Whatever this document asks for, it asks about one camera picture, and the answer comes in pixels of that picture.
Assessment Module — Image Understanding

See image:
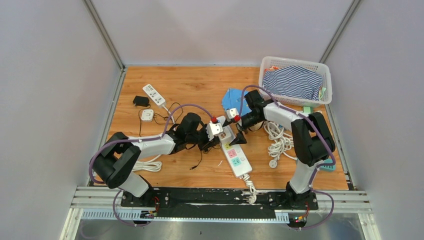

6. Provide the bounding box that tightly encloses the white back power strip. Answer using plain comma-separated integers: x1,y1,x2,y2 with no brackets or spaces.
216,115,259,205

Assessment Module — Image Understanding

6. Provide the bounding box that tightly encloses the white square plug adapter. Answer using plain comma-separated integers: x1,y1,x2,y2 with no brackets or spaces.
140,109,155,122

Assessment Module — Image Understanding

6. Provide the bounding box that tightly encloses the black power adapter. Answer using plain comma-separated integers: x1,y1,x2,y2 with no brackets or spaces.
132,95,150,107

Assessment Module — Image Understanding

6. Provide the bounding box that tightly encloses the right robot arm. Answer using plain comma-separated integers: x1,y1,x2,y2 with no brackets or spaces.
223,90,336,209

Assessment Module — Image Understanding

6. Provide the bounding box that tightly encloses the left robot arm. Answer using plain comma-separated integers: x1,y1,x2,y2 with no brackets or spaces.
89,112,223,207

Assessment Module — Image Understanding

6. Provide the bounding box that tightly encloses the white plastic basket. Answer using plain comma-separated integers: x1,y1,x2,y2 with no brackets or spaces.
258,56,333,108

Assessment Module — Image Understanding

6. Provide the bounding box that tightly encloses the green small charger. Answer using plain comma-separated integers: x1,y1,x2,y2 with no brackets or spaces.
302,106,314,115

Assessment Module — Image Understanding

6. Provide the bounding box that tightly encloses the blue striped cloth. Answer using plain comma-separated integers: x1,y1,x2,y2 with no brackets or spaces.
262,65,324,101

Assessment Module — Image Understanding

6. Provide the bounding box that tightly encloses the teal power strip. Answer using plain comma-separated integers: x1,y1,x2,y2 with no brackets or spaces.
319,158,336,172

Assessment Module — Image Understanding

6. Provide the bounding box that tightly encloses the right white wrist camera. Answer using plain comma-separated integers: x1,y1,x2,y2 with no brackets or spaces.
224,108,239,121

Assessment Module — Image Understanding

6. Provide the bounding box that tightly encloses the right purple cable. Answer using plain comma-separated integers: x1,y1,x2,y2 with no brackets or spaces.
233,85,337,231

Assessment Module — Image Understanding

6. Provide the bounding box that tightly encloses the white coiled cable bundle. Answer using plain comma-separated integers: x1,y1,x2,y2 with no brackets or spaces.
263,119,299,169

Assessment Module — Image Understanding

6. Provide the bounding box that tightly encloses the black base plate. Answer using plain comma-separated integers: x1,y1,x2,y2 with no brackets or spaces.
120,187,319,227

